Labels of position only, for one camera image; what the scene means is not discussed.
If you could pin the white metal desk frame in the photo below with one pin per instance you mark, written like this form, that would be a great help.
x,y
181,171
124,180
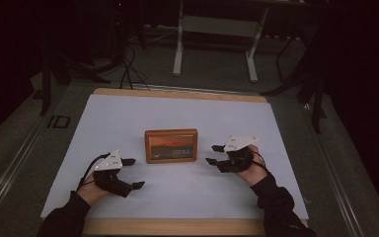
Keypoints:
x,y
217,26

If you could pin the white table sheet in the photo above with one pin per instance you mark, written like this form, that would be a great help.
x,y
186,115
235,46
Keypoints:
x,y
177,191

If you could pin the black metal stand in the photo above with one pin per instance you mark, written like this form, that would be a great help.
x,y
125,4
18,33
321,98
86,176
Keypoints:
x,y
316,89
51,75

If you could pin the person's left hand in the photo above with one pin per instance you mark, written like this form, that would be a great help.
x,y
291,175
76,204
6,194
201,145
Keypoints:
x,y
90,192

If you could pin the wooden table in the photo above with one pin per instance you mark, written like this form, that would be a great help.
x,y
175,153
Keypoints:
x,y
177,227

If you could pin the metal floor rail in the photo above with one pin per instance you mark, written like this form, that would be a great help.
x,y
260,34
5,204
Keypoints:
x,y
10,171
335,171

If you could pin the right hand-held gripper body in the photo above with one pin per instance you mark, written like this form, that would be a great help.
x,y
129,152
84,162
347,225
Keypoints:
x,y
238,154

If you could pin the black rectangular floor bracket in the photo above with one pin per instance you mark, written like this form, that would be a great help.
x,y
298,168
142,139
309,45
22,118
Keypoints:
x,y
59,121

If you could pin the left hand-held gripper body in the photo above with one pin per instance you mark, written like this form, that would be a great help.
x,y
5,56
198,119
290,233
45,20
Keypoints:
x,y
112,174

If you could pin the wooden picture frame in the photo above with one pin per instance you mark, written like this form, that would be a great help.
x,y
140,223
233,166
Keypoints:
x,y
171,146

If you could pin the person's right hand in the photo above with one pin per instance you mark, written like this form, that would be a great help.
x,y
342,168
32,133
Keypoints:
x,y
256,174

